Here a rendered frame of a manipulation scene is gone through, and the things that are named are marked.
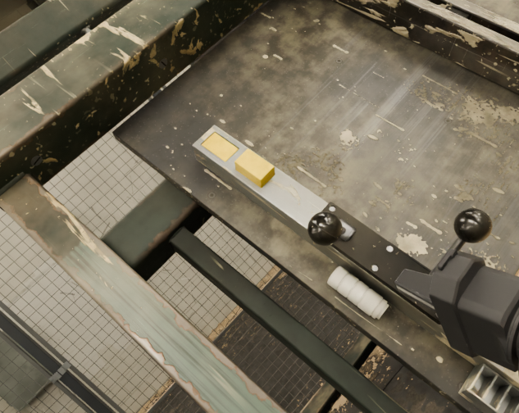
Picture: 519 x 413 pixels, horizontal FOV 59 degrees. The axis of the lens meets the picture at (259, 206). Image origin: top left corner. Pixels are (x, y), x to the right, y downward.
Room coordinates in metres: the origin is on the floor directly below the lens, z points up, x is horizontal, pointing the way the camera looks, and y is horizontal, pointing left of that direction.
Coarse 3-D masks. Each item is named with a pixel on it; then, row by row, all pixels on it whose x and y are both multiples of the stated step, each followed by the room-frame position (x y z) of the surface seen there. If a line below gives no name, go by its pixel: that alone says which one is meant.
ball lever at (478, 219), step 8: (472, 208) 0.45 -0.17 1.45; (464, 216) 0.44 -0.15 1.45; (472, 216) 0.44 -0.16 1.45; (480, 216) 0.44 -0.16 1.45; (488, 216) 0.44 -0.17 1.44; (456, 224) 0.45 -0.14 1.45; (464, 224) 0.44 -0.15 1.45; (472, 224) 0.43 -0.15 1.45; (480, 224) 0.43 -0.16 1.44; (488, 224) 0.43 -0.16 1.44; (456, 232) 0.45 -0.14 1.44; (464, 232) 0.44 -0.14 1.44; (472, 232) 0.43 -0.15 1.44; (480, 232) 0.43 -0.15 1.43; (488, 232) 0.43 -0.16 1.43; (456, 240) 0.46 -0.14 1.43; (464, 240) 0.45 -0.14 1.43; (472, 240) 0.44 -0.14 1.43; (480, 240) 0.44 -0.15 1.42; (448, 248) 0.47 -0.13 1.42; (456, 248) 0.46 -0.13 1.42; (432, 272) 0.49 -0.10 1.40
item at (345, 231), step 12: (312, 216) 0.48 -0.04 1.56; (324, 216) 0.47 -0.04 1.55; (336, 216) 0.47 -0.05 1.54; (312, 228) 0.47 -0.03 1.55; (324, 228) 0.46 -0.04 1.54; (336, 228) 0.46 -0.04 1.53; (348, 228) 0.55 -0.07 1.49; (312, 240) 0.47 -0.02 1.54; (324, 240) 0.46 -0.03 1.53; (336, 240) 0.46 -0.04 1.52
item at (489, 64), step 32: (352, 0) 0.85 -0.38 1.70; (384, 0) 0.80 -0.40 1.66; (416, 0) 0.76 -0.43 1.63; (448, 0) 0.75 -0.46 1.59; (416, 32) 0.79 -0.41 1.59; (448, 32) 0.74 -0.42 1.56; (480, 32) 0.70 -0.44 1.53; (512, 32) 0.69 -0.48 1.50; (480, 64) 0.72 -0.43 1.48; (512, 64) 0.68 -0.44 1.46
